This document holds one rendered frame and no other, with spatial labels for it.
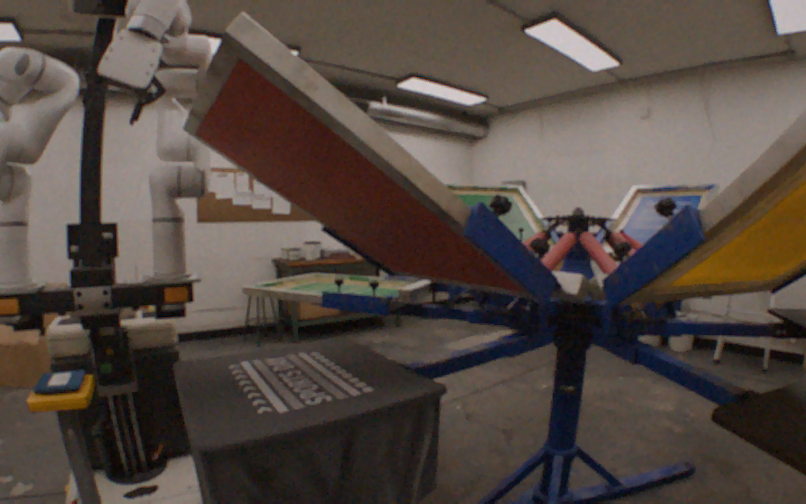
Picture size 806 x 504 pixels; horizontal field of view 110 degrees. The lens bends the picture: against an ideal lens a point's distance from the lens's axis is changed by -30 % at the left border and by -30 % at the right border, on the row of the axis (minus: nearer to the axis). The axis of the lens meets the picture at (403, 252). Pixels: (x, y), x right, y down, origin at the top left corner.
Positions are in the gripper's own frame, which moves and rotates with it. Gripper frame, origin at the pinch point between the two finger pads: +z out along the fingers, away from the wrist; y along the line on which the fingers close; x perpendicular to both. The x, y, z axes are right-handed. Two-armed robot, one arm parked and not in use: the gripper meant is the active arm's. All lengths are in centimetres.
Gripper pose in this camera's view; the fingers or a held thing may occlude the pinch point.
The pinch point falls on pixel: (110, 111)
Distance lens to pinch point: 81.9
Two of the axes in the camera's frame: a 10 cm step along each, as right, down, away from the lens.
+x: 5.8, 0.6, -8.1
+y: -7.8, -2.5, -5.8
